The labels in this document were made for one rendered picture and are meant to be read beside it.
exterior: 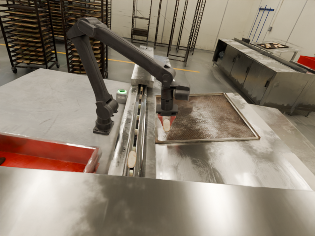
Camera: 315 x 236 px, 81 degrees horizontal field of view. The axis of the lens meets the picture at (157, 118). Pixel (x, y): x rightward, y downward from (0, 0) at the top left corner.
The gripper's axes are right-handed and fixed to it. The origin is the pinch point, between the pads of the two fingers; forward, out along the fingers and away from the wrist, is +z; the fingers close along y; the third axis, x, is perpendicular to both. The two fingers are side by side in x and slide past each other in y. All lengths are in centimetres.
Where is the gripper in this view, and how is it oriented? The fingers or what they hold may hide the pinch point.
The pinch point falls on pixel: (166, 123)
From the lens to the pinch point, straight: 90.8
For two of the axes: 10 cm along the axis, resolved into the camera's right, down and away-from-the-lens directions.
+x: -0.3, 5.5, -8.4
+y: -10.0, -0.1, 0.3
